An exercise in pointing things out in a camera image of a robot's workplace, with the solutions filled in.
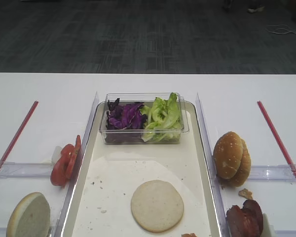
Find green lettuce pile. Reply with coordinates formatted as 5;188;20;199
140;92;182;143

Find rear tomato slice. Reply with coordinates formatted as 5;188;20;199
65;135;81;179

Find white tomato pusher block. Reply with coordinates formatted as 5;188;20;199
51;146;62;164

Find meat scrap on tray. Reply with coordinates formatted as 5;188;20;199
181;233;197;237

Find front meat slice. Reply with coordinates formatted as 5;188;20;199
226;205;260;237

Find meat slice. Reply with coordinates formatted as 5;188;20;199
243;199;263;236
226;205;260;237

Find rear meat slice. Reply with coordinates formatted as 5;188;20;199
243;199;263;236

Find white meat pusher block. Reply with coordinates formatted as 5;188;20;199
261;213;277;237

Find clear plastic salad container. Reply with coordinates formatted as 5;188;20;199
99;92;189;145

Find purple cabbage leaves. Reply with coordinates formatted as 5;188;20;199
105;98;148;144

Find bottom bun slice on tray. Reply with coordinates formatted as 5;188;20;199
130;180;185;233

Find silver metal tray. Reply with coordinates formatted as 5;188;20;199
61;102;220;237

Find sesame bun top rear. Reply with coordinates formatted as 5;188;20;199
229;139;251;187

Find left red strip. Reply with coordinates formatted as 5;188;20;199
0;101;39;169

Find red strip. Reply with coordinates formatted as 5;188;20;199
0;101;39;169
257;101;296;179

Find right red strip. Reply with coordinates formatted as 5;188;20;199
257;101;296;179

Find small food scrap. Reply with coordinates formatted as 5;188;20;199
238;188;253;200

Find left bun half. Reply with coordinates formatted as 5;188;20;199
6;192;50;237

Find white shoe top right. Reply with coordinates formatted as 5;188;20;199
247;6;264;14

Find right upper clear cross rail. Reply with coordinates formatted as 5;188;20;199
247;164;296;182

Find clear cross rail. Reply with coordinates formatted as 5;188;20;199
275;230;296;237
0;161;53;178
247;164;296;182

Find white cable on floor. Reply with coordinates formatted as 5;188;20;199
265;24;296;39

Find left upper clear cross rail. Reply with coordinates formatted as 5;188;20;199
0;161;53;178

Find right lower clear cross rail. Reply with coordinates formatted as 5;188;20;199
275;230;296;237

